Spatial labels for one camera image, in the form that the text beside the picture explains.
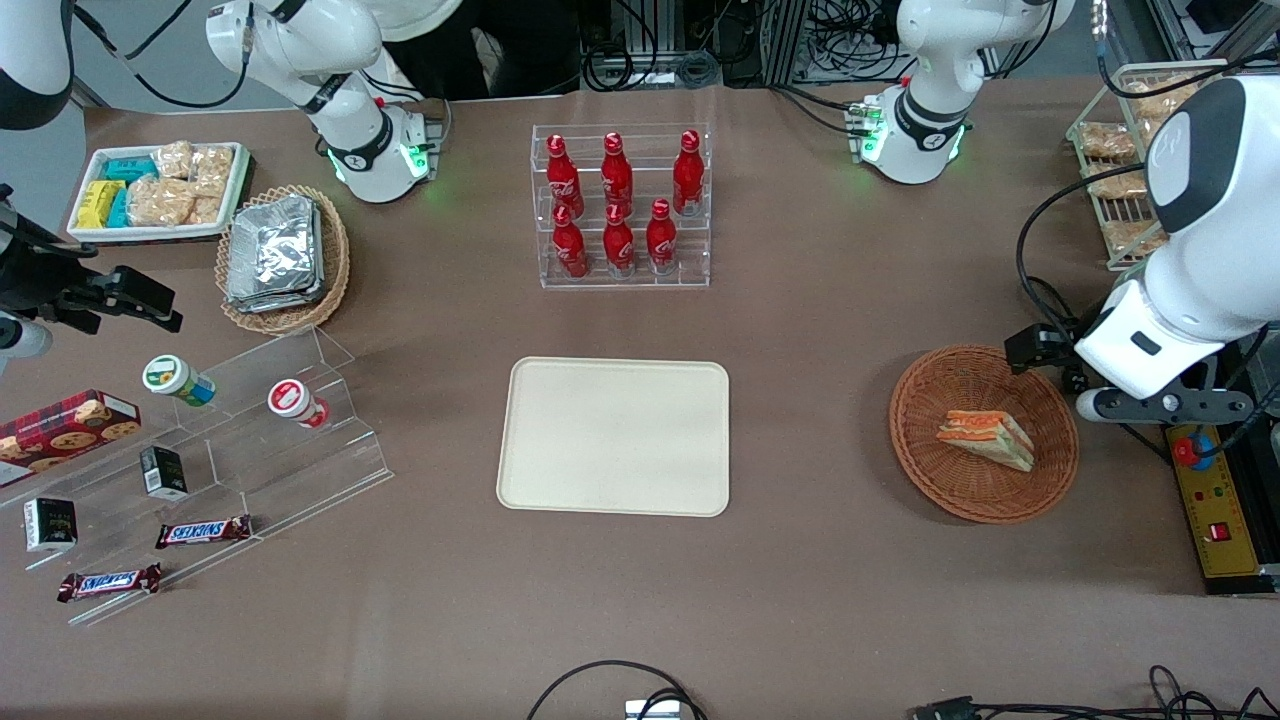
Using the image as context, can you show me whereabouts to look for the red lid yogurt cup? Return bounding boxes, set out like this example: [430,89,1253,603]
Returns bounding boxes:
[266,378,332,432]

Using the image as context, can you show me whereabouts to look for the red cola bottle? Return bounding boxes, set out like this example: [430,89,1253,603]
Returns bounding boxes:
[600,132,635,213]
[552,205,589,280]
[671,130,706,217]
[645,198,680,274]
[545,135,585,217]
[602,203,637,277]

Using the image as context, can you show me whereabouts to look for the yellow control panel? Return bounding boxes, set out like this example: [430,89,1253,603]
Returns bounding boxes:
[1166,424,1265,582]

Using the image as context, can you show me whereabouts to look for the black cable with connector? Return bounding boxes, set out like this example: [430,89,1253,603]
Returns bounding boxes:
[909,664,1280,720]

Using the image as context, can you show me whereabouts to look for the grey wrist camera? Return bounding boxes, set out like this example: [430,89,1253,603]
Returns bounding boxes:
[1076,388,1256,427]
[0,312,54,377]

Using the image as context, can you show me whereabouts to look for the yellow snack packet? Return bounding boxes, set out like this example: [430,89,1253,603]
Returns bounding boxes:
[77,180,127,230]

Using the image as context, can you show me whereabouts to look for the black cable bundle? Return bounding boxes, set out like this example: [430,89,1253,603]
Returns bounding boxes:
[795,0,913,87]
[583,0,723,93]

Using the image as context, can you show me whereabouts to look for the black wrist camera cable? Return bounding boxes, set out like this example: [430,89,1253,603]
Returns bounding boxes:
[1015,184,1167,346]

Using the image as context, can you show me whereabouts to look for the white wire rack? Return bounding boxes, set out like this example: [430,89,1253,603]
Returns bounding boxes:
[1065,60,1233,272]

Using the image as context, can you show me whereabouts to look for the small black box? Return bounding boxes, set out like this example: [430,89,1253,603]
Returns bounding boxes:
[138,445,190,502]
[22,496,79,554]

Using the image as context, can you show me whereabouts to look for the snickers chocolate bar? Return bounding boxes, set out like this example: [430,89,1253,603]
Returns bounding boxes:
[56,562,164,605]
[154,514,254,551]

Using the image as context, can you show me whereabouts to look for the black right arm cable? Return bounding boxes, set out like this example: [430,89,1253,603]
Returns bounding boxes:
[72,0,253,111]

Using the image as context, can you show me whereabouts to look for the black appliance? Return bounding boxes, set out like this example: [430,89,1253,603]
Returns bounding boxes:
[1160,320,1280,599]

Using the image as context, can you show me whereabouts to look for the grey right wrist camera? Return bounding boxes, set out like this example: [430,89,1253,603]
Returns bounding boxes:
[0,312,54,377]

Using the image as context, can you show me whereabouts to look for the clear acrylic step shelf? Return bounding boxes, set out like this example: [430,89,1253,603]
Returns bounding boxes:
[0,325,395,629]

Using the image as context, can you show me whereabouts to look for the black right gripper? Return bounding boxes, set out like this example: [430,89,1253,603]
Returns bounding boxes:
[0,210,185,336]

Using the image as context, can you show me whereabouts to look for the red tartan cookie box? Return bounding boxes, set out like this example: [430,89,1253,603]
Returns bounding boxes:
[0,389,143,490]

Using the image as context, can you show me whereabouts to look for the white rectangular snack tray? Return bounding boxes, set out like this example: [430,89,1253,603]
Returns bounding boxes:
[66,142,252,245]

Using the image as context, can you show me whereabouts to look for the green lid yogurt cup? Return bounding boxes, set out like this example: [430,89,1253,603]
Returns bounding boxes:
[141,354,217,409]

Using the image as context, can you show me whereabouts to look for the beige plastic tray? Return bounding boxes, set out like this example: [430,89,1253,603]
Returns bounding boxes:
[496,357,731,518]

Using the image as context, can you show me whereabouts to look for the bagged fried snack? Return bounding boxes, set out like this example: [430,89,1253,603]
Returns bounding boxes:
[1124,78,1201,121]
[1084,163,1149,200]
[1102,220,1169,257]
[1077,121,1138,160]

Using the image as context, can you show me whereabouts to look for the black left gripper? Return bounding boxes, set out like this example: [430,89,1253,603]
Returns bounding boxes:
[1004,318,1093,393]

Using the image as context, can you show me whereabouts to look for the wicker basket with foil containers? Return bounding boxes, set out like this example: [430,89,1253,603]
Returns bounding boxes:
[215,184,352,336]

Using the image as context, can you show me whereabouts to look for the red emergency stop button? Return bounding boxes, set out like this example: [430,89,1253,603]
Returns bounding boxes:
[1171,428,1217,472]

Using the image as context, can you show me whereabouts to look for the triangular sandwich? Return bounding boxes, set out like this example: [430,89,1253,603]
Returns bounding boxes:
[935,408,1037,474]

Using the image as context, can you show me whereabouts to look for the empty brown wicker basket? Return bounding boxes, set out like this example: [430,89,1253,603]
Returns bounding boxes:
[889,345,1081,525]

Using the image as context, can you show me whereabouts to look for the silver foil container stack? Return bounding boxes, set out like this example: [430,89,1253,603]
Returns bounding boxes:
[225,194,327,314]

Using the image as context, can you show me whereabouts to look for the clear acrylic bottle rack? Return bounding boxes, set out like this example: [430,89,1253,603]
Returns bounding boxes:
[530,123,713,291]

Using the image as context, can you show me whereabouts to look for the person in dark clothes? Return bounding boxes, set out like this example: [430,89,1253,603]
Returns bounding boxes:
[365,0,584,102]

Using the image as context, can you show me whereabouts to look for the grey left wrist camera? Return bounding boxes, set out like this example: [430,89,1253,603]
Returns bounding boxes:
[1076,388,1256,427]

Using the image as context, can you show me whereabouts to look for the black looped cable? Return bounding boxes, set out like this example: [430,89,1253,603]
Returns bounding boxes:
[526,659,708,720]

